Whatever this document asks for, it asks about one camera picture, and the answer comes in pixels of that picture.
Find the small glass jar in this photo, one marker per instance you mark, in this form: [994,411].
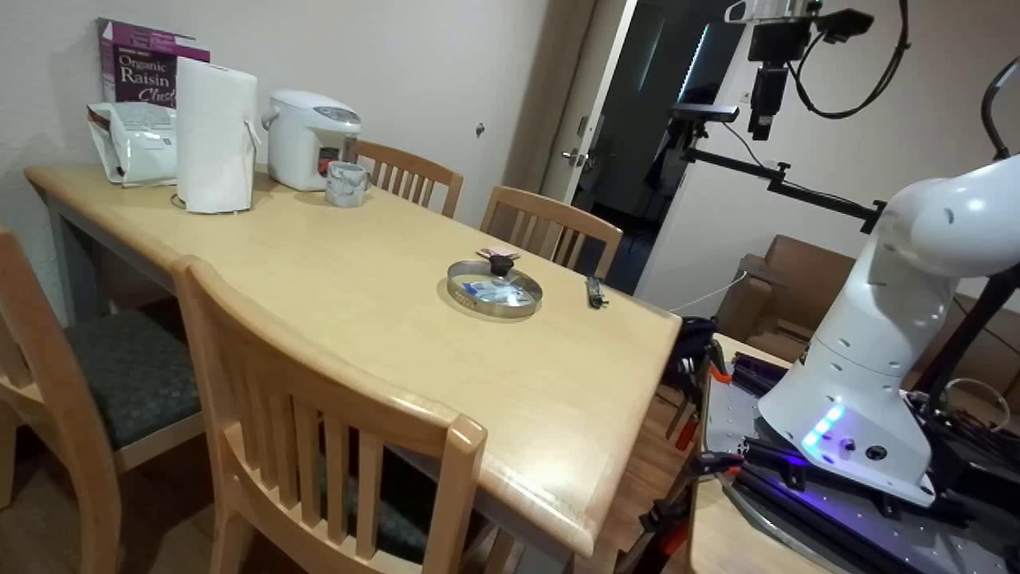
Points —
[347,182]

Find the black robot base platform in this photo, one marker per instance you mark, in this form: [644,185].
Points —
[835,518]

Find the cardboard box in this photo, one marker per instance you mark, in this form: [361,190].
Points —
[781,294]

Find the white paper towel roll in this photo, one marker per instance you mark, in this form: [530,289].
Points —
[214,137]

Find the purple raisin box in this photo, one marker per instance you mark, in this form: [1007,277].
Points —
[139,63]

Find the glass pot lid black knob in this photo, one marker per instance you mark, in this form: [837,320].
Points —
[495,266]

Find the white electric water boiler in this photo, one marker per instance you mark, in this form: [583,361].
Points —
[308,133]

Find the near wooden chair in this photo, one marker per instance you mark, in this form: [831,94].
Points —
[298,445]

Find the far left wooden chair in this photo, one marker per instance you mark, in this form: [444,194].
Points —
[414,177]

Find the left wooden chair grey cushion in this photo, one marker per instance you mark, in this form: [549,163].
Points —
[104,397]

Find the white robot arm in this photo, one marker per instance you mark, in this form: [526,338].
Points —
[844,402]

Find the blue white packet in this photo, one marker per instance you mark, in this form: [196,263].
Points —
[488,292]

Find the far right wooden chair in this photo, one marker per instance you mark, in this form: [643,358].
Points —
[552,231]

